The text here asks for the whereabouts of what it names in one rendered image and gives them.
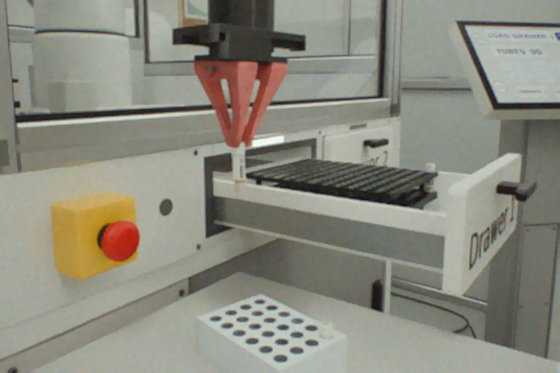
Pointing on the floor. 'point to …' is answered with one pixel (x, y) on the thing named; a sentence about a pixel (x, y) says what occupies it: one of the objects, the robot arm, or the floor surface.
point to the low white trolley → (335, 312)
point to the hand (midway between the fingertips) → (238, 137)
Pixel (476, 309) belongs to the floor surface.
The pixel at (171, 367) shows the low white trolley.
